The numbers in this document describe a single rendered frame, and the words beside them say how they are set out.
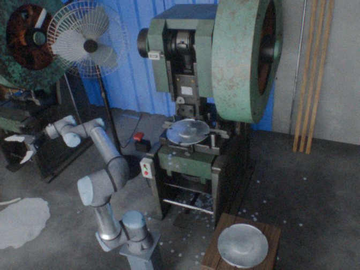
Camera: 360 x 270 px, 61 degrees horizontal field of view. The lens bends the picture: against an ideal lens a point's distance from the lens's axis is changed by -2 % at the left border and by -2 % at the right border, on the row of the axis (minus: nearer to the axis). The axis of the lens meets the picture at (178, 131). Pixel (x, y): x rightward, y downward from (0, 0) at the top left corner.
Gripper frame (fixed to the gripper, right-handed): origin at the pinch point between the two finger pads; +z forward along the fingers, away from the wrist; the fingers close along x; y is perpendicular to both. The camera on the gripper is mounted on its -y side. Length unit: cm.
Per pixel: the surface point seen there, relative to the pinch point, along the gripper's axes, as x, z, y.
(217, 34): 22, -106, -47
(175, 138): -41, -86, 4
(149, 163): -52, -65, 13
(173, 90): -11, -97, 7
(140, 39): 23, -92, 19
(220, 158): -61, -105, -12
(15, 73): 26, -14, 93
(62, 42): 35, -53, 65
